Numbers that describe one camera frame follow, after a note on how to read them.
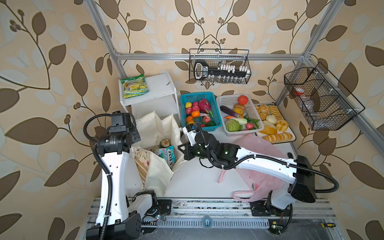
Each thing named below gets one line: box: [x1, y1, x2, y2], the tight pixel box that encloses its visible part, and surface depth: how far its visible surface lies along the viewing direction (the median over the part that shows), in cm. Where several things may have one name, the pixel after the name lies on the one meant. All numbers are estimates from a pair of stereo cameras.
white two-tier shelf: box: [118, 72, 181, 121], surface depth 82 cm
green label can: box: [159, 138, 171, 148], surface depth 88 cm
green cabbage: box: [225, 118, 243, 132], surface depth 100 cm
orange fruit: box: [191, 110, 200, 118], surface depth 106 cm
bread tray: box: [254, 103, 297, 144], surface depth 104 cm
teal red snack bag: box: [149, 145, 177, 170], surface depth 77 cm
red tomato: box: [237, 95, 249, 105], surface depth 114 cm
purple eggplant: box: [220, 105, 240, 118], surface depth 114 cm
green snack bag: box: [120, 74, 150, 99], surface depth 82 cm
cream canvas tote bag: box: [130, 111, 185, 197], surface depth 72 cm
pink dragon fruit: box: [198, 99, 214, 118], surface depth 114 cm
